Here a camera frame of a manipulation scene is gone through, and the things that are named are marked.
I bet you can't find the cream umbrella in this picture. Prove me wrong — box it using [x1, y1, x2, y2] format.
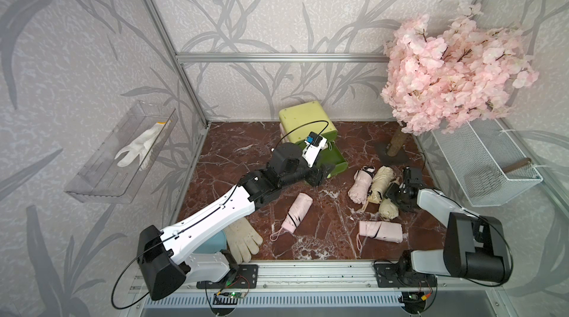
[378, 198, 399, 221]
[361, 166, 395, 211]

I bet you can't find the green drawer cabinet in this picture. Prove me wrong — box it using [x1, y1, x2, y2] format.
[278, 100, 350, 179]

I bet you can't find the green bottom drawer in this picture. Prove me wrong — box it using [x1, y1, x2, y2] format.
[297, 142, 348, 186]

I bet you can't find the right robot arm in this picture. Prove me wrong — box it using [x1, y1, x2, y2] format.
[386, 167, 514, 287]

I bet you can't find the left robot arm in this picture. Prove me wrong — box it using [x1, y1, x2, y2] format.
[136, 139, 334, 301]

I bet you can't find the pink umbrella left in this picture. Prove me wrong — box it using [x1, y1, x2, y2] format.
[270, 193, 314, 241]

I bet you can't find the pink umbrella front right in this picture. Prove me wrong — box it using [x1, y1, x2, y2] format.
[357, 221, 403, 244]

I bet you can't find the pink umbrella by cabinet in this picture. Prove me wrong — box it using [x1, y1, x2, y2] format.
[348, 166, 375, 204]

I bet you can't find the brush in basket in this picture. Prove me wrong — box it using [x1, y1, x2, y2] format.
[465, 158, 532, 197]

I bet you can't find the white work glove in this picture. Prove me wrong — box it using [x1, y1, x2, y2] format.
[223, 218, 263, 265]

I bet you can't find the blue dustpan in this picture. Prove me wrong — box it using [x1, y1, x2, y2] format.
[194, 230, 228, 254]

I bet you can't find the pink cherry blossom tree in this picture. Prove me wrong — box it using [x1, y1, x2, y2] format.
[381, 2, 539, 136]

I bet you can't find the white glove on shelf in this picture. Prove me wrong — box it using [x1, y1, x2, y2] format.
[115, 122, 167, 171]

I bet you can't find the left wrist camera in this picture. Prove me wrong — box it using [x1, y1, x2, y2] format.
[302, 132, 327, 167]

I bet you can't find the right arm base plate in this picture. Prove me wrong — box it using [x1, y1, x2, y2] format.
[372, 261, 438, 290]

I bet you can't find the white wire basket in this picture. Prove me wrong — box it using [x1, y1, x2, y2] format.
[433, 120, 542, 207]

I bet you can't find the aluminium front rail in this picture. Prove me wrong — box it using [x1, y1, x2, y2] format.
[128, 260, 505, 294]

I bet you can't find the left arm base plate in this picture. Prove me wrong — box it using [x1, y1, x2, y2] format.
[196, 265, 259, 290]

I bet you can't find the clear acrylic wall shelf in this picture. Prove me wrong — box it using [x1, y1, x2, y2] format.
[65, 101, 179, 204]

